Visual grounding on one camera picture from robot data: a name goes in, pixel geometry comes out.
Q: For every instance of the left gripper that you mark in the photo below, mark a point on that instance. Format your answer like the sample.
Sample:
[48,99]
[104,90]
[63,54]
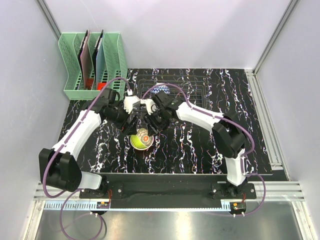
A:
[130,128]

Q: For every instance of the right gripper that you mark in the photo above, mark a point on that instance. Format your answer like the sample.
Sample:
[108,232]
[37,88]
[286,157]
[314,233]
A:
[150,121]

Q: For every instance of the cream mandala pattern bowl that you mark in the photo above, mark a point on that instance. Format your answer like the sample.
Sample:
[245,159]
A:
[144,137]

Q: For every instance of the green patterned bowl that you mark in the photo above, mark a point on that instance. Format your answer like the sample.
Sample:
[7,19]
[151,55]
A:
[135,142]

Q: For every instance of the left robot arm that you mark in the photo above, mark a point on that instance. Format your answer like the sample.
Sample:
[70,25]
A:
[58,165]

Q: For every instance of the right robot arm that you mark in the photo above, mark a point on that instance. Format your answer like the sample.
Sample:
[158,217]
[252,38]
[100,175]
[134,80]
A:
[229,137]

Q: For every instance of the black marble pattern mat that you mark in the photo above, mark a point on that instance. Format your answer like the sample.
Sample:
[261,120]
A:
[185,148]

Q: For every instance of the blue zigzag pattern bowl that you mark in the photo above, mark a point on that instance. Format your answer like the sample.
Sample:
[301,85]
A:
[161,88]

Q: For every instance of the dark red block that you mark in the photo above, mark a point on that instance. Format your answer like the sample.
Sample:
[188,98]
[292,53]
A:
[89,83]

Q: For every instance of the left orange connector box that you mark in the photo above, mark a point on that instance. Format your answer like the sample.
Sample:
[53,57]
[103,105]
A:
[103,204]

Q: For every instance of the orange connector box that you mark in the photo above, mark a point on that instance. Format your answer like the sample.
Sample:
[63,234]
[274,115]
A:
[103,204]
[240,206]

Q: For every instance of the light blue board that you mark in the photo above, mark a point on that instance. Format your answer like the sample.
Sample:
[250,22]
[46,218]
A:
[98,59]

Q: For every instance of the green plastic file organizer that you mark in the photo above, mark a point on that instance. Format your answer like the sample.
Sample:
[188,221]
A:
[115,65]

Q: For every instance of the right orange connector box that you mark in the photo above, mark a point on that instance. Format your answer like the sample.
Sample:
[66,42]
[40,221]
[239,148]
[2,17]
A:
[240,206]

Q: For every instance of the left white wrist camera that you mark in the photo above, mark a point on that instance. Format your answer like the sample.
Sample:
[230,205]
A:
[130,102]

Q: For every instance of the wire dish rack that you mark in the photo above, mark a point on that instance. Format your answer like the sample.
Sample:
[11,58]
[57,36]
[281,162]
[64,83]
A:
[196,88]

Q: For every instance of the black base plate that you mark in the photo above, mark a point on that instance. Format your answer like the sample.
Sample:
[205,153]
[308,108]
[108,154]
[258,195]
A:
[162,203]

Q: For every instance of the aluminium frame rail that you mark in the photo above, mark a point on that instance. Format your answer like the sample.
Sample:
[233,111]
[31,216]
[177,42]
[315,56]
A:
[280,191]

